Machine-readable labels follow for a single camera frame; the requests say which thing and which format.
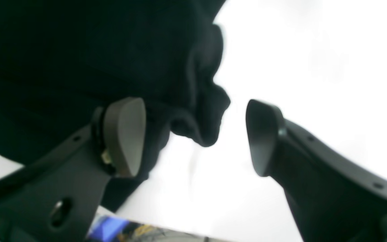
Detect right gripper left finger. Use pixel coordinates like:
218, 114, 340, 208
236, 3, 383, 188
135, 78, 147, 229
0, 97, 146, 242

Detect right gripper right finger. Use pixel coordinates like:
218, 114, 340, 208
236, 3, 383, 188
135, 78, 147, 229
246, 99, 387, 242

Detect black T-shirt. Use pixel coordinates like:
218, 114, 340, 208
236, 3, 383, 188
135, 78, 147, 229
0, 0, 230, 212

